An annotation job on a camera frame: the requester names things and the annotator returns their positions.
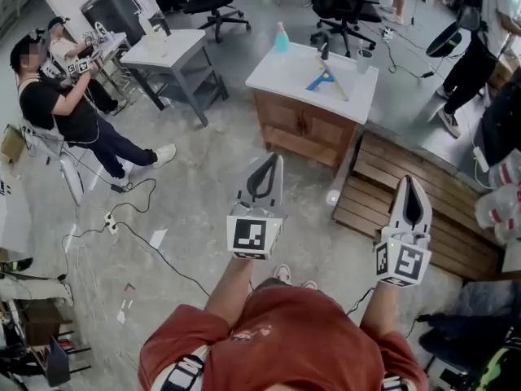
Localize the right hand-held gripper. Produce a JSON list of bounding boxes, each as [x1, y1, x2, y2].
[[373, 174, 434, 289]]

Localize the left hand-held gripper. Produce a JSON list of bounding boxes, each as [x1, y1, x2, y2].
[[225, 152, 287, 261]]

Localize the blue yellow squeegee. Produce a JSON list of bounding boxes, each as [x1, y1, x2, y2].
[[304, 56, 350, 103]]

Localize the person's right forearm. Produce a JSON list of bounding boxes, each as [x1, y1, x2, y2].
[[360, 281, 403, 338]]

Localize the person's left forearm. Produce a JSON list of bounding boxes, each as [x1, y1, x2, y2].
[[203, 255, 262, 327]]

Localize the wooden slatted platform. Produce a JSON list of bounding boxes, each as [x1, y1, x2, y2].
[[332, 130, 508, 283]]

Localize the wooden cabinet with white sink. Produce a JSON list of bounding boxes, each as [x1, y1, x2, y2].
[[245, 41, 380, 171]]

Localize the person's left white shoe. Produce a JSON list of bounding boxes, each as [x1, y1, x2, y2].
[[273, 263, 293, 287]]

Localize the clear plastic bag of cans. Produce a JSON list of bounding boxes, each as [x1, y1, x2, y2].
[[474, 148, 521, 256]]

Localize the white paper sheet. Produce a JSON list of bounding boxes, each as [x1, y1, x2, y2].
[[148, 228, 169, 249]]

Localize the blue grey bag pile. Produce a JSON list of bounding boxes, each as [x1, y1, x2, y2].
[[418, 279, 521, 366]]

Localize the black cabinet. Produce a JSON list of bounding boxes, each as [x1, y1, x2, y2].
[[481, 78, 521, 167]]

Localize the teal spray bottle pink nozzle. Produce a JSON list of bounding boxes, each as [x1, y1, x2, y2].
[[274, 21, 291, 54]]

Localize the person's red shirt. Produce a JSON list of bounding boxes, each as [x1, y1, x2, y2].
[[138, 285, 429, 391]]

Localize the green black backpack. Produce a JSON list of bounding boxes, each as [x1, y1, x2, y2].
[[474, 338, 521, 391]]

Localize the white chair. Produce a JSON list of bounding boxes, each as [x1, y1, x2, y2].
[[20, 118, 85, 208]]

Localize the cluttered white table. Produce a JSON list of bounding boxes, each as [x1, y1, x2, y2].
[[77, 30, 134, 101]]

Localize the dark grey box unit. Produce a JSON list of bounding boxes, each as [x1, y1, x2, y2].
[[80, 0, 166, 47]]

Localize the white box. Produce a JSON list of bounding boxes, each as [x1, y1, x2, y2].
[[0, 173, 33, 254]]

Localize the cluttered equipment shelf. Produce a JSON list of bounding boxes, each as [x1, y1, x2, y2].
[[0, 254, 93, 391]]

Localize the brown cardboard box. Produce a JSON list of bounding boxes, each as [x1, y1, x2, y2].
[[0, 124, 26, 165]]

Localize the black floor cable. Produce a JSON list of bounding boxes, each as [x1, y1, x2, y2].
[[60, 176, 212, 297]]

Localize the white black harness strap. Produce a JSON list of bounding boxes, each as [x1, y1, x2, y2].
[[156, 345, 211, 391], [382, 375, 409, 391]]

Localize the white table grey frame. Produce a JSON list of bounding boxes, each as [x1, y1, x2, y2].
[[120, 29, 230, 129]]

